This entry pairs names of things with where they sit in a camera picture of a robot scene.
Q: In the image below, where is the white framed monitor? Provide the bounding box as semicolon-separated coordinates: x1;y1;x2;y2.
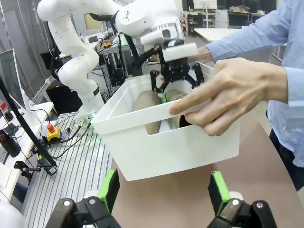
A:
0;48;32;112

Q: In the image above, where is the person's left forearm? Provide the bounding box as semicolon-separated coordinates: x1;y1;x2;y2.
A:
284;66;304;104

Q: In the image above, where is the person's right hand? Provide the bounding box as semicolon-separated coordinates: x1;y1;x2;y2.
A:
190;46;213;64

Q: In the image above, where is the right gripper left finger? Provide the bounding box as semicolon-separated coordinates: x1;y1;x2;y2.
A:
45;169;121;228

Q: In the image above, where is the black pen holder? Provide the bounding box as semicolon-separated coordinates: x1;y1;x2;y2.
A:
0;130;22;158

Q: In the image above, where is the person in light blue shirt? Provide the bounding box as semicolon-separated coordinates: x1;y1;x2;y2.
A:
266;42;304;192

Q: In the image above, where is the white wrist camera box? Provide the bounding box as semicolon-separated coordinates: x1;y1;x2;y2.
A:
163;42;198;63

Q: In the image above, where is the person's right forearm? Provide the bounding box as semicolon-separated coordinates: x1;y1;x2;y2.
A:
205;0;304;63

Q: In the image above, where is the beige tall cup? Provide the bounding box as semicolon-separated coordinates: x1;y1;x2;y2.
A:
165;88;190;103
170;113;191;129
132;91;163;112

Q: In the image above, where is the black computer cabinet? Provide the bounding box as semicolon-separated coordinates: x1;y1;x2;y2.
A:
45;80;84;116

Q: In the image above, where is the person's left hand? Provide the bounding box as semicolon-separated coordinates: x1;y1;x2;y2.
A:
169;57;289;138

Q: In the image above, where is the black gripper cable hose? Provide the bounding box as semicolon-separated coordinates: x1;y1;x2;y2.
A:
111;10;164;76

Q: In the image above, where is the white plastic basket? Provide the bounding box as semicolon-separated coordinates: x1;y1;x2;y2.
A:
91;60;240;181

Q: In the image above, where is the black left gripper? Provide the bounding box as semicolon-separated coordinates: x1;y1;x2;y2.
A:
150;58;205;104

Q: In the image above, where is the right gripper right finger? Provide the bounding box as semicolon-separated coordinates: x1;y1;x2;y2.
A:
208;171;277;228

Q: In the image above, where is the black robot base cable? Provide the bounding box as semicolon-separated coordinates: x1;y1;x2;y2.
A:
47;122;92;160

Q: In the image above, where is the black camera stand pole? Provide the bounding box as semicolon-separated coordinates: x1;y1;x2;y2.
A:
0;79;57;175

